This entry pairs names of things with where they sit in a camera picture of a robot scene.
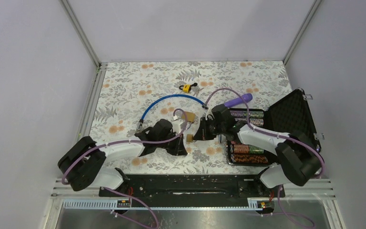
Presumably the black poker chip case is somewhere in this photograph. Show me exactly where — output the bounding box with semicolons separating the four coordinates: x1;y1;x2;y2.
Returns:
226;88;322;167

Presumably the small brass padlock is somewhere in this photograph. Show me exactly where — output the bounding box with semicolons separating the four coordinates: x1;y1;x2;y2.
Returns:
186;134;194;143

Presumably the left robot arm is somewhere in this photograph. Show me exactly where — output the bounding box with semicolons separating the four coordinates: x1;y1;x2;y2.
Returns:
57;119;188;196

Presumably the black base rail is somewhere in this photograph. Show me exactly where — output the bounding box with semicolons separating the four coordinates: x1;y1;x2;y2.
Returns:
117;174;285;208

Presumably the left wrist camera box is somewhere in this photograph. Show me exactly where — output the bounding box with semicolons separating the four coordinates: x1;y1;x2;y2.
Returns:
172;115;187;135

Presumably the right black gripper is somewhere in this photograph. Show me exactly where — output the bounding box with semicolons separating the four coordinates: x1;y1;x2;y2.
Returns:
193;117;225;141

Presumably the purple cylinder tool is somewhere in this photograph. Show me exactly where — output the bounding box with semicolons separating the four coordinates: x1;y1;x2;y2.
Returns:
224;93;253;108

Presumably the yellow padlock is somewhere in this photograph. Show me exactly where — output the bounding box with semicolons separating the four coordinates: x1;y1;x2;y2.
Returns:
179;83;198;94

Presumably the large brass padlock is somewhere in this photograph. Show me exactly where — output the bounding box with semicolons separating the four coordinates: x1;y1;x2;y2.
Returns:
181;111;196;123

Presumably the floral table mat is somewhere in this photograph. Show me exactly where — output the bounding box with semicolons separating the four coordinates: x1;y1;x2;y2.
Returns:
90;61;292;174

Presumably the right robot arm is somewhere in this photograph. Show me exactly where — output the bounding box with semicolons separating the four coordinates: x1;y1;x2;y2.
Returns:
193;104;324;197

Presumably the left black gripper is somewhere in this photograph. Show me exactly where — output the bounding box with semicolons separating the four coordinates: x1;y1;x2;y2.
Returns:
157;131;187;156

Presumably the blue cable lock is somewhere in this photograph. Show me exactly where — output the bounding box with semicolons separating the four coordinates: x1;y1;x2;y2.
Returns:
136;94;208;132

